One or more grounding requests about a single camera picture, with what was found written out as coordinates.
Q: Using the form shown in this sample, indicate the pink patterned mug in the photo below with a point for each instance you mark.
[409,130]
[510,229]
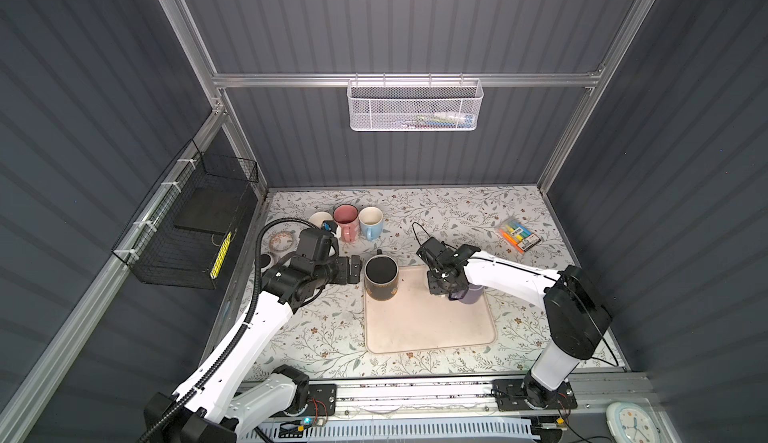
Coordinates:
[346,216]

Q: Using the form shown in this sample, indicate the white wire basket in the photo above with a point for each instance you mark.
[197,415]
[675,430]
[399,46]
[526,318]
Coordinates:
[378,105]

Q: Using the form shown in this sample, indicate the tape roll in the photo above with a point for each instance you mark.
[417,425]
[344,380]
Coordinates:
[281,242]

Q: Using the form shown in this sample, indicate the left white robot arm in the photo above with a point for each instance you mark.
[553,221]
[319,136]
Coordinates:
[208,406]

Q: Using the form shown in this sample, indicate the floral table cover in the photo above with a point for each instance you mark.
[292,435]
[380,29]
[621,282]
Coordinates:
[326,339]

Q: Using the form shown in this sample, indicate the purple mug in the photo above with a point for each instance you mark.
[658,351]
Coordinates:
[472,294]

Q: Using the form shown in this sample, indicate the tubes in white basket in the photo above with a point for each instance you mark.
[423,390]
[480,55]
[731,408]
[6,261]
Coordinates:
[441,120]

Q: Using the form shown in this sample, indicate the light blue mug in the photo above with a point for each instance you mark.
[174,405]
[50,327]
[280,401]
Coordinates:
[371,221]

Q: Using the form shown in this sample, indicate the black mug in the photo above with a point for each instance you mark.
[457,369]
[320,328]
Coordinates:
[381,277]

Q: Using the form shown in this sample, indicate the light green mug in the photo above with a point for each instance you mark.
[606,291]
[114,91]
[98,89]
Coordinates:
[318,219]

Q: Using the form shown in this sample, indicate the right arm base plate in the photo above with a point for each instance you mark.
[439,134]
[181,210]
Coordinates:
[517,394]

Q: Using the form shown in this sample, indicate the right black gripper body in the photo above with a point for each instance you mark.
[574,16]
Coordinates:
[436,285]

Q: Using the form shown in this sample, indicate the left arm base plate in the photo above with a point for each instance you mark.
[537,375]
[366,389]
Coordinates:
[313,400]

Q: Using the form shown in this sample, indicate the white perforated cable tray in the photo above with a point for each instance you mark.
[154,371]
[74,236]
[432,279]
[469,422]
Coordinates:
[396,430]

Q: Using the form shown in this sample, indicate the white analog clock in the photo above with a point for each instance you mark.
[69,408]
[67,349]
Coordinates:
[630,423]

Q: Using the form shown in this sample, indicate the beige drying mat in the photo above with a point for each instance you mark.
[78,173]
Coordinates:
[415,320]

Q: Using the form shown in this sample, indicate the small magenta cup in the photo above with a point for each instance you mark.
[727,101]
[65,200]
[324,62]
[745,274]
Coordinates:
[265,261]

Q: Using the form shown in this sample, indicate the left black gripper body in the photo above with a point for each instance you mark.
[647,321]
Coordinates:
[341,275]

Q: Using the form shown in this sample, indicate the colourful marker box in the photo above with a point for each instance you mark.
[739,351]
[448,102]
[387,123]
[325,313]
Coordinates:
[518,235]

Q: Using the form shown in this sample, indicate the black wire basket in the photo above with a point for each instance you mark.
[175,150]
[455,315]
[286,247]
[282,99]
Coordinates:
[173,240]

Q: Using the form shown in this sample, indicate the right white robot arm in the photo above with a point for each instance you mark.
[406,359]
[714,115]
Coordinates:
[577,315]

